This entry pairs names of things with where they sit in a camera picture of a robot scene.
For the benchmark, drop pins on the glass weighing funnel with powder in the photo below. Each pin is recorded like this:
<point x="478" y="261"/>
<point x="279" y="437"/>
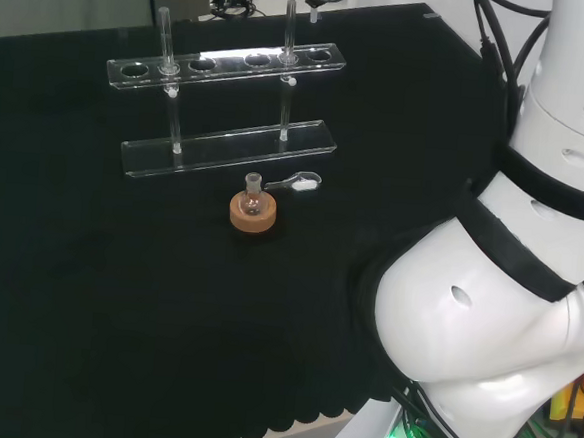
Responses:
<point x="304" y="183"/>

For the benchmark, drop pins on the small glass round-bottom flask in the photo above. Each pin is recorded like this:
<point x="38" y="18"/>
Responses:
<point x="252" y="203"/>

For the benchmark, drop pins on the clear acrylic funnel stand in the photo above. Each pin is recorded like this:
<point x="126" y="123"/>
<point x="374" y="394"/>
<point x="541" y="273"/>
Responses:
<point x="226" y="151"/>

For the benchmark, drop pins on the black cloth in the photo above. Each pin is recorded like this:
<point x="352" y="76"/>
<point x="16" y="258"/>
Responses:
<point x="116" y="292"/>

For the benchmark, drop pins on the grey tape piece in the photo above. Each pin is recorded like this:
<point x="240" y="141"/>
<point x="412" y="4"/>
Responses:
<point x="430" y="16"/>

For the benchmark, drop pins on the yellow stop button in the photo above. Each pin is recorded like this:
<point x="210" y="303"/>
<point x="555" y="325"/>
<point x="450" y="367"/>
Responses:
<point x="562" y="403"/>

